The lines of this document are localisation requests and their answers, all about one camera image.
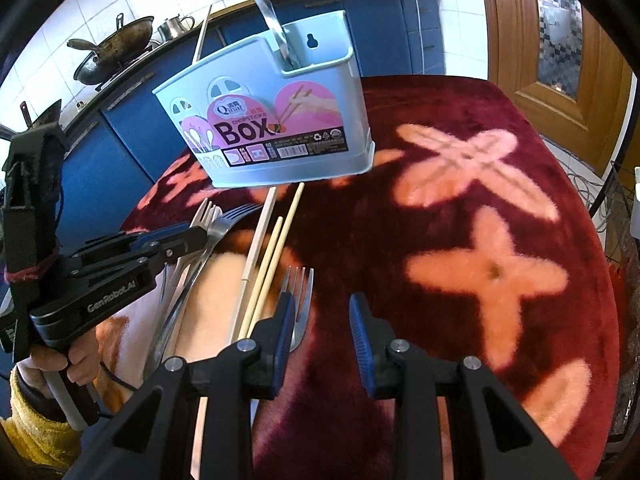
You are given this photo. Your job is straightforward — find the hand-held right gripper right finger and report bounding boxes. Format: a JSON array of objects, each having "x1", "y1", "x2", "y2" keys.
[{"x1": 348, "y1": 293, "x2": 576, "y2": 480}]

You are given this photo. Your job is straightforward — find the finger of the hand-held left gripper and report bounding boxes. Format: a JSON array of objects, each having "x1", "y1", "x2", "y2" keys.
[
  {"x1": 82, "y1": 225, "x2": 208, "y2": 261},
  {"x1": 70, "y1": 245, "x2": 206, "y2": 282}
]

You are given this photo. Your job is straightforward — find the wooden door with glass pane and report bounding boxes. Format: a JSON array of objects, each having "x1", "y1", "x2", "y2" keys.
[{"x1": 475, "y1": 0, "x2": 640, "y2": 163}]

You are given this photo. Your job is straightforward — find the person's left hand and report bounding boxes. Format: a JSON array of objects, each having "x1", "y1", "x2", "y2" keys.
[{"x1": 30, "y1": 340, "x2": 102, "y2": 387}]

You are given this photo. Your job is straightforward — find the thick white chopstick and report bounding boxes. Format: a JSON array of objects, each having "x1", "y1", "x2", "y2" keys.
[{"x1": 231, "y1": 187, "x2": 277, "y2": 342}]

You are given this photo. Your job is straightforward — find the dark wok with long handle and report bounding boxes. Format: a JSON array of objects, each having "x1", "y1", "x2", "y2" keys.
[{"x1": 66, "y1": 38, "x2": 128, "y2": 86}]

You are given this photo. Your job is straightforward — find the red floral blanket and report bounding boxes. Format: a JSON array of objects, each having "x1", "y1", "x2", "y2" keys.
[{"x1": 95, "y1": 75, "x2": 628, "y2": 480}]

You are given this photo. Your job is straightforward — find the blue kitchen cabinets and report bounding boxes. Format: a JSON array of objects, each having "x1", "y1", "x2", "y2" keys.
[{"x1": 0, "y1": 0, "x2": 447, "y2": 261}]

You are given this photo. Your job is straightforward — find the metal pitcher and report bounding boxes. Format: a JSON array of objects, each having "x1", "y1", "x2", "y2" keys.
[{"x1": 157, "y1": 15, "x2": 196, "y2": 42}]

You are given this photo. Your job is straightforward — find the pale chopstick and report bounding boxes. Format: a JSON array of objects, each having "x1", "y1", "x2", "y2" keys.
[{"x1": 192, "y1": 4, "x2": 212, "y2": 63}]

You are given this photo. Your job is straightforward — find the dark wok with loop handle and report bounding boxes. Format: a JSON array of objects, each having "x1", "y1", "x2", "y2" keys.
[{"x1": 100, "y1": 12, "x2": 157, "y2": 61}]

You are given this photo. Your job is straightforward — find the tangled cables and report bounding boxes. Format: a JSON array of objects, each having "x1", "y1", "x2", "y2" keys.
[{"x1": 560, "y1": 157, "x2": 640, "y2": 266}]

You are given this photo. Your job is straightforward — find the person's left forearm yellow sleeve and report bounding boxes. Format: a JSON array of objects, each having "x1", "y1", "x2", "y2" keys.
[{"x1": 0, "y1": 365, "x2": 83, "y2": 471}]

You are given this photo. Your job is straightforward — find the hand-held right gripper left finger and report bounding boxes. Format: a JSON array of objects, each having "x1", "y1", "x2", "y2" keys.
[{"x1": 65, "y1": 292, "x2": 297, "y2": 480}]

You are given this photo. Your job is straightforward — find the white power cable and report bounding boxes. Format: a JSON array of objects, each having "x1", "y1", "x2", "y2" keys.
[{"x1": 400, "y1": 0, "x2": 427, "y2": 75}]

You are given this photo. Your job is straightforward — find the light blue plastic utensil box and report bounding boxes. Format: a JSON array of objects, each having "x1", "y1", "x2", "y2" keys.
[{"x1": 151, "y1": 10, "x2": 376, "y2": 190}]

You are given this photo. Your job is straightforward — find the bamboo chopstick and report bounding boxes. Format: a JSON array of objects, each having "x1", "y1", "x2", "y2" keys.
[
  {"x1": 247, "y1": 183, "x2": 306, "y2": 338},
  {"x1": 237, "y1": 216, "x2": 284, "y2": 340}
]

